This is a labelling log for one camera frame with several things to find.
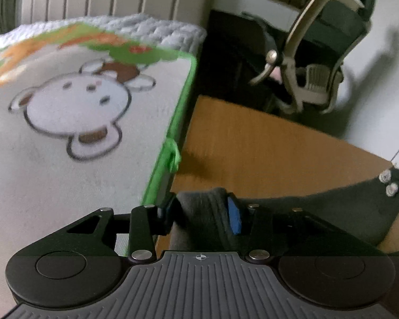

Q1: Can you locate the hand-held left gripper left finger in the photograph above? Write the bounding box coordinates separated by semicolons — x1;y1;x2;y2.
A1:
66;195;184;263

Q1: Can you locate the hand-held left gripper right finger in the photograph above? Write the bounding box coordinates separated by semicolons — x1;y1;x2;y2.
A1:
227;197;330;264

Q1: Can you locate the dark grey garment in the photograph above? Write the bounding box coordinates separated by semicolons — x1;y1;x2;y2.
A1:
171;168;399;256

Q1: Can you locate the cartoon bear printed blanket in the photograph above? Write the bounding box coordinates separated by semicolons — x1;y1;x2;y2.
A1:
0;22;199;319

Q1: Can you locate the white knitted blanket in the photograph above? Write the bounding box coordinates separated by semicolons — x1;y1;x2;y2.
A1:
0;12;207;58

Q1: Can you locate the beige office chair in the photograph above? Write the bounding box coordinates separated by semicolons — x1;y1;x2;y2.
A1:
249;0;375;115

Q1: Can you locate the white desk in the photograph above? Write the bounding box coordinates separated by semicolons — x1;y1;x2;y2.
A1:
213;0;307;24

